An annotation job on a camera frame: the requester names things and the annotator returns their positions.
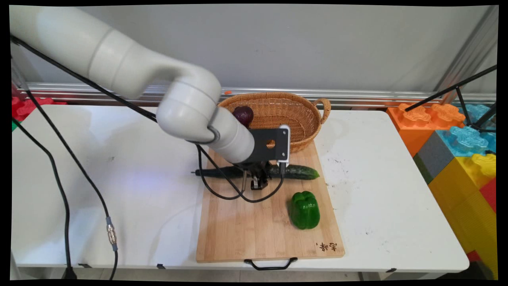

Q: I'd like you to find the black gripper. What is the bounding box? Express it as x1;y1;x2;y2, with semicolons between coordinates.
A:
237;160;275;191

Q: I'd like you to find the long green cucumber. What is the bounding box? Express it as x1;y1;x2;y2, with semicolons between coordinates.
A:
191;163;321;182

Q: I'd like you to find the wooden cutting board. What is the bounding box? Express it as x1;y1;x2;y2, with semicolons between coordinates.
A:
196;139;346;271

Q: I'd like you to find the green bell pepper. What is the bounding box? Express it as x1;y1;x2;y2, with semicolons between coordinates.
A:
289;191;321;230

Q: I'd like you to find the purple red onion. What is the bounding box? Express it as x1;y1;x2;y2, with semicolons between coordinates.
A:
232;105;255;128

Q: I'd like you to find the woven wicker basket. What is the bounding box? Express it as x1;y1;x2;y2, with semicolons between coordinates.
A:
217;92;332;154

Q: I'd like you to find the orange toy block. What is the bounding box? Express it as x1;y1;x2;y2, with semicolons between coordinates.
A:
387;103;467;158

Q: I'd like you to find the grey toy block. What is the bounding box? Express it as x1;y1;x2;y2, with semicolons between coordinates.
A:
413;131;455;185

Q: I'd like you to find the yellow toy block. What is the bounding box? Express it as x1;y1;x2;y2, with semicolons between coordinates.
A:
428;154;498;279

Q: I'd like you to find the blue toy block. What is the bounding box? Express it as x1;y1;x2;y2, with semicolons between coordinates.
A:
436;104;497;158

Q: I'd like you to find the black tripod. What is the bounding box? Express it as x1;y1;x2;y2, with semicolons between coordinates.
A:
404;65;498;134

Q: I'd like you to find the red toy block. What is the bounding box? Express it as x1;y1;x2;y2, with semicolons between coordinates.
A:
479;178;498;214
12;97;67;122

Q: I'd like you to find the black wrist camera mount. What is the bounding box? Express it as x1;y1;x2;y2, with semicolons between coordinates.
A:
247;125;291;167

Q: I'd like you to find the aluminium rail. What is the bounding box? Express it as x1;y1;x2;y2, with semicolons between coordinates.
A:
17;82;497;108

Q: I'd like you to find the black cable with metal connector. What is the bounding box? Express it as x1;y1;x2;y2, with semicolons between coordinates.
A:
24;89;119;280

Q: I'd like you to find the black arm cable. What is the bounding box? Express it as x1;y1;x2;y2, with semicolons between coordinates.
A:
11;35;285;203

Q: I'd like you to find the plain black cable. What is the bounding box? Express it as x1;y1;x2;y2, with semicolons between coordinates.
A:
11;117;77;280

